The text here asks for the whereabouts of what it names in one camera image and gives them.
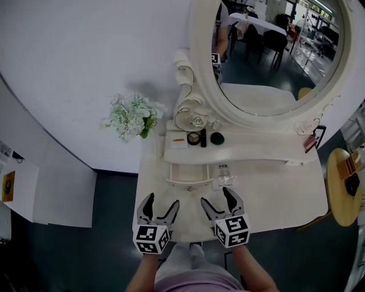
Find oval mirror with white frame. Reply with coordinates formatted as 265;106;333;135
172;0;355;138

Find yellow sign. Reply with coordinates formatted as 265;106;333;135
1;170;16;203

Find small white drawer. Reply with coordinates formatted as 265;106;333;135
165;163;214;191

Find round wooden side table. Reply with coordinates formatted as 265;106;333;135
326;147;363;228

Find person's right forearm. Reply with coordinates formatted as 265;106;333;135
231;245;280;292

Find person's light grey trousers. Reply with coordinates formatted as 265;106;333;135
155;242;229;279

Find white flower bouquet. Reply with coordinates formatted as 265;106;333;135
99;92;168;143

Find clear plastic packet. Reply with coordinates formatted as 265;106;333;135
212;163;238;191

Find small black bag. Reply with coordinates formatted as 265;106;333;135
344;173;360;196

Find white dressing table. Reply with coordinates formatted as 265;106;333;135
135;129;329;244

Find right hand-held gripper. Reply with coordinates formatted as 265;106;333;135
200;186;251;249

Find person's pink shirt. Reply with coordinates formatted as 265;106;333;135
153;269;246;292

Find wooden tissue box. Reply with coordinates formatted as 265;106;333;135
336;152;362;181

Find flat white box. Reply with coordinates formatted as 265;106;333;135
170;131;189;149

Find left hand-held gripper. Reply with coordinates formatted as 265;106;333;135
132;193;181;254

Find round eyeshadow compact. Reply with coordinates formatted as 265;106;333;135
186;131;202;147

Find person's left forearm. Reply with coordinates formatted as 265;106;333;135
125;252;163;292

